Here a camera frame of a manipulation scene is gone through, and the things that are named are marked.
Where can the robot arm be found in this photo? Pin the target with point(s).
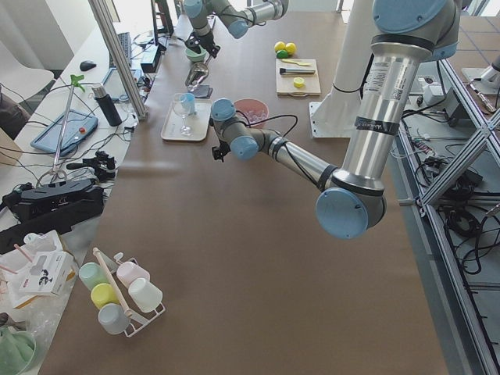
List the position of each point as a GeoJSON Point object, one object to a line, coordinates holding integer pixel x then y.
{"type": "Point", "coordinates": [237, 22]}
{"type": "Point", "coordinates": [352, 195]}

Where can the lower yellow lemon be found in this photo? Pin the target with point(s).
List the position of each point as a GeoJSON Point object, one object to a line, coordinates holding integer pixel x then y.
{"type": "Point", "coordinates": [290, 48]}

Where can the steel muddler black tip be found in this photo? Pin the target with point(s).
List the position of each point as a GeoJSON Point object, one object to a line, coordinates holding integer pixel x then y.
{"type": "Point", "coordinates": [290, 71]}

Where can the pink ice bowl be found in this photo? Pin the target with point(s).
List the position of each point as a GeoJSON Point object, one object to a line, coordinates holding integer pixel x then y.
{"type": "Point", "coordinates": [245, 104]}

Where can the bamboo cutting board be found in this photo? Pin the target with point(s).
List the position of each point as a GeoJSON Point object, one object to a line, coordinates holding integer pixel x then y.
{"type": "Point", "coordinates": [284, 83]}

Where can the half lemon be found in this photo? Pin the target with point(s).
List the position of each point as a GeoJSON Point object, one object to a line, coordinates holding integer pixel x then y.
{"type": "Point", "coordinates": [299, 82]}

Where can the yellow lemon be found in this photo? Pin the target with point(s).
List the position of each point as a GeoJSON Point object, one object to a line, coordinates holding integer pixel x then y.
{"type": "Point", "coordinates": [279, 46]}
{"type": "Point", "coordinates": [290, 48]}

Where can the white wire cup rack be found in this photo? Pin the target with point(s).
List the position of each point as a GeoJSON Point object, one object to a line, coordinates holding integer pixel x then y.
{"type": "Point", "coordinates": [131, 312]}

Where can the steel ice scoop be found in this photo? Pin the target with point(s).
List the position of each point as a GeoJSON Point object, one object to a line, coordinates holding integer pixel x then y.
{"type": "Point", "coordinates": [198, 73]}

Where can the yellow plastic knife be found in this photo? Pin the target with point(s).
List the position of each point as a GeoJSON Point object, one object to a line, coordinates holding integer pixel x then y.
{"type": "Point", "coordinates": [296, 62]}

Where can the green lime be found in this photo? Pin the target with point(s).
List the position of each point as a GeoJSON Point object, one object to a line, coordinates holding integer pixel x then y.
{"type": "Point", "coordinates": [282, 54]}

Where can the cream rabbit tray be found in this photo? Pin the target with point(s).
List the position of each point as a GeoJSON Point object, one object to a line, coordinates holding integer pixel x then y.
{"type": "Point", "coordinates": [198, 122]}

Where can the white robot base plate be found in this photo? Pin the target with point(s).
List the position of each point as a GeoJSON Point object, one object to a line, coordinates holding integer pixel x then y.
{"type": "Point", "coordinates": [334, 116]}

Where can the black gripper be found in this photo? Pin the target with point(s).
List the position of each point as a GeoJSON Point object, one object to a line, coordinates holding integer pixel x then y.
{"type": "Point", "coordinates": [202, 41]}
{"type": "Point", "coordinates": [223, 148]}

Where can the mint green bowl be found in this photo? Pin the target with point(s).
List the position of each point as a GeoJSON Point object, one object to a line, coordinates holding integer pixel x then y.
{"type": "Point", "coordinates": [196, 57]}

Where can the clear wine glass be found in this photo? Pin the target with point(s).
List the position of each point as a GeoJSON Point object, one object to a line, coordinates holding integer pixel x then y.
{"type": "Point", "coordinates": [185, 129]}

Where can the light blue cup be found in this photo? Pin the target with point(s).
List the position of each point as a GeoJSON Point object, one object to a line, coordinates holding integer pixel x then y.
{"type": "Point", "coordinates": [190, 103]}

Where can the clear ice cubes pile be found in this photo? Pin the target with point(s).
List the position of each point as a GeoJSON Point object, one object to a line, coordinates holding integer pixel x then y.
{"type": "Point", "coordinates": [254, 116]}

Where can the upper yellow lemon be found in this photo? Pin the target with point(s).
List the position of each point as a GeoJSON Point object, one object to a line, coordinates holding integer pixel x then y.
{"type": "Point", "coordinates": [279, 46]}

